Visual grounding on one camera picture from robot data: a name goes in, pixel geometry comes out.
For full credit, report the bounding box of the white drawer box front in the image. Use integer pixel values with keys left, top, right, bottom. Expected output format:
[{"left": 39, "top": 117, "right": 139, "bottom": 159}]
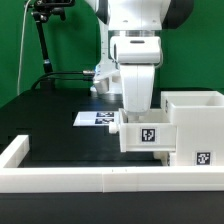
[{"left": 153, "top": 152, "right": 176, "bottom": 166}]

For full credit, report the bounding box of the white drawer cabinet housing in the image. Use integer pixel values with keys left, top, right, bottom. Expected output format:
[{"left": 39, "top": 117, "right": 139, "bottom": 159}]
[{"left": 161, "top": 91, "right": 224, "bottom": 166}]

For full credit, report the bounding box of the white drawer box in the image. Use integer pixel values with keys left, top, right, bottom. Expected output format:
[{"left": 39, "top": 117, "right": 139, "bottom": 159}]
[
  {"left": 109, "top": 109, "right": 177, "bottom": 153},
  {"left": 153, "top": 152, "right": 176, "bottom": 166}
]

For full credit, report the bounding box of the white fiducial marker sheet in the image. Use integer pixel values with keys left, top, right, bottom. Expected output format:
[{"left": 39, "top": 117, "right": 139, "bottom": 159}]
[{"left": 73, "top": 111, "right": 119, "bottom": 126}]

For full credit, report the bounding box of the white plastic border frame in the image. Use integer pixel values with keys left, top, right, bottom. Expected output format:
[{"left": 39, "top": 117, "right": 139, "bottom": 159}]
[{"left": 0, "top": 135, "right": 224, "bottom": 193}]

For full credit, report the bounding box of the white cable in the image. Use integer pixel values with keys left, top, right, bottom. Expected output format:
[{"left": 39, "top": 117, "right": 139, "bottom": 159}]
[{"left": 16, "top": 0, "right": 34, "bottom": 98}]

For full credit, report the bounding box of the black camera stand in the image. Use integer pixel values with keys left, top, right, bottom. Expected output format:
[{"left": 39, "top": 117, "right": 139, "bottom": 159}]
[{"left": 27, "top": 0, "right": 76, "bottom": 91}]

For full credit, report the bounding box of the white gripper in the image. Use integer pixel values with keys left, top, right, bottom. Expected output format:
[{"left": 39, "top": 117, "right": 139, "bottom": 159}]
[{"left": 110, "top": 36, "right": 161, "bottom": 122}]

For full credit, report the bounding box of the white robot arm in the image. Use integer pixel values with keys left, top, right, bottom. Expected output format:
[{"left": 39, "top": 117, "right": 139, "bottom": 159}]
[{"left": 85, "top": 0, "right": 194, "bottom": 121}]

